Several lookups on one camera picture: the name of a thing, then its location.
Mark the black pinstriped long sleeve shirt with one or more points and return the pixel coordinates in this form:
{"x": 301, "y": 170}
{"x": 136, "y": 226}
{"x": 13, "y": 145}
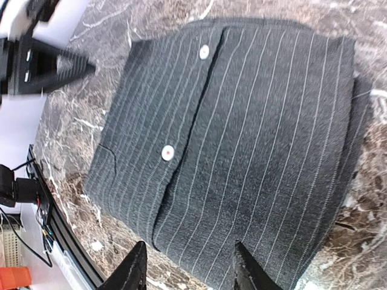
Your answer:
{"x": 233, "y": 129}

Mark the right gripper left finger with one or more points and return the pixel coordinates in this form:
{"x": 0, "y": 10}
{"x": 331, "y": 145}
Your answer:
{"x": 131, "y": 273}

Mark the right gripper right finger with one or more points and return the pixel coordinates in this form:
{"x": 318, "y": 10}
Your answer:
{"x": 248, "y": 274}

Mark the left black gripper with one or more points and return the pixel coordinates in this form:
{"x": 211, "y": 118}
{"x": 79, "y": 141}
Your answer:
{"x": 30, "y": 66}

